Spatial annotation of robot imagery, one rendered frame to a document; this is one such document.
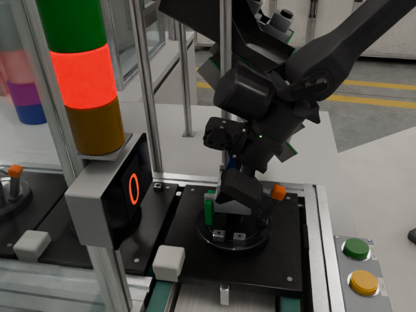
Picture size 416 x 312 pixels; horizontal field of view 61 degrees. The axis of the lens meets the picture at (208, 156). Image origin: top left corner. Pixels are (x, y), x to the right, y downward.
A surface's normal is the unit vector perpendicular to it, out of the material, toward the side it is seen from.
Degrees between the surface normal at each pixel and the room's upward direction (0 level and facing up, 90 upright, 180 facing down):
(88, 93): 90
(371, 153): 0
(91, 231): 90
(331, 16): 90
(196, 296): 0
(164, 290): 0
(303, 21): 90
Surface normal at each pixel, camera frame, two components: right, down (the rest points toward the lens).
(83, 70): 0.31, 0.51
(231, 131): 0.12, -0.84
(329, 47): -0.57, -0.65
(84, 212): -0.18, 0.55
